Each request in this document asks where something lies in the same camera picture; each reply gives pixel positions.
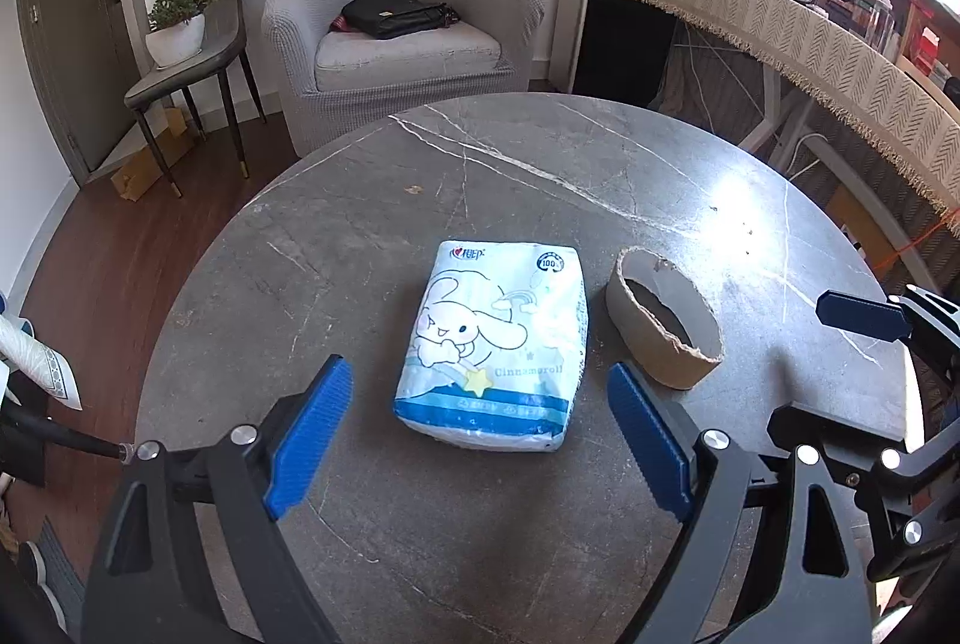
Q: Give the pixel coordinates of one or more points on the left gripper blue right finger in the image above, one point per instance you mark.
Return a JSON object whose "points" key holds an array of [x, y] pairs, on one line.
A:
{"points": [[657, 439]]}

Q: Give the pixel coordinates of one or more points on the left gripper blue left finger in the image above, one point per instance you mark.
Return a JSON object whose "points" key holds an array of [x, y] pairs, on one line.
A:
{"points": [[299, 430]]}

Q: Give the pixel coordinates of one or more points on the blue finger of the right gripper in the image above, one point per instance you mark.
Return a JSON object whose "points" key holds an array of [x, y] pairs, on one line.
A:
{"points": [[877, 320]]}

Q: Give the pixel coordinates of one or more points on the brown tape roll core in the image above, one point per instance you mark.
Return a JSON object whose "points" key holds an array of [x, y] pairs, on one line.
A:
{"points": [[663, 319]]}

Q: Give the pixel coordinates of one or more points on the blue white tissue pack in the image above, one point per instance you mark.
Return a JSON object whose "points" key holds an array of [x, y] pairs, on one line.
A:
{"points": [[498, 347]]}

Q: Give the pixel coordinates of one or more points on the beige fringed desk cloth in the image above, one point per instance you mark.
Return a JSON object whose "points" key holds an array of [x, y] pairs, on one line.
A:
{"points": [[883, 104]]}

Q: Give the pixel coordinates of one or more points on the black table leg with sock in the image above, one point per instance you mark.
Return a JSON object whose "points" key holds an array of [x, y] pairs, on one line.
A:
{"points": [[44, 429]]}

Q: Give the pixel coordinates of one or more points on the grey striped floor mat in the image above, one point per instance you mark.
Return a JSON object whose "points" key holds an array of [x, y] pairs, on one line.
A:
{"points": [[61, 583]]}

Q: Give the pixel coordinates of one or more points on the green white sneaker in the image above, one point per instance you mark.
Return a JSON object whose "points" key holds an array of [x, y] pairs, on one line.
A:
{"points": [[32, 566]]}

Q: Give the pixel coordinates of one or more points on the wooden desk shelf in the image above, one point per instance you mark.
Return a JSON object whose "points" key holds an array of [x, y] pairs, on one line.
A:
{"points": [[924, 40]]}

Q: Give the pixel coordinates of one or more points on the white patterned tablecloth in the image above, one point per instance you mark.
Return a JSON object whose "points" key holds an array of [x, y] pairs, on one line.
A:
{"points": [[23, 353]]}

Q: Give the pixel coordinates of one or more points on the brown cardboard box on floor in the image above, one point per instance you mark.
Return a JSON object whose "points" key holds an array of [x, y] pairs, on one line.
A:
{"points": [[140, 172]]}

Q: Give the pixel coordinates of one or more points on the grey armchair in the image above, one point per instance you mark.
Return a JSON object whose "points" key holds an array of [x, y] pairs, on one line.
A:
{"points": [[331, 82]]}

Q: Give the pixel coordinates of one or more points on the grey dining chair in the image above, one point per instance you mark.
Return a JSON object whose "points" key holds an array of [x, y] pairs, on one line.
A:
{"points": [[202, 47]]}

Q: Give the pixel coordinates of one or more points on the potted plant in white pot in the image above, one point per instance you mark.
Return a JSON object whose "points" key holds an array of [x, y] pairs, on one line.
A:
{"points": [[195, 10]]}

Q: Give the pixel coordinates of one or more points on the black handbag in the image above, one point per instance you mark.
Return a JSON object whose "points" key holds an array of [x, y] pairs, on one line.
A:
{"points": [[389, 19]]}

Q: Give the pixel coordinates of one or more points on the grey-green door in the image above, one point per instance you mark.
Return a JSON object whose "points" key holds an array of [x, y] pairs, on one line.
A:
{"points": [[81, 63]]}

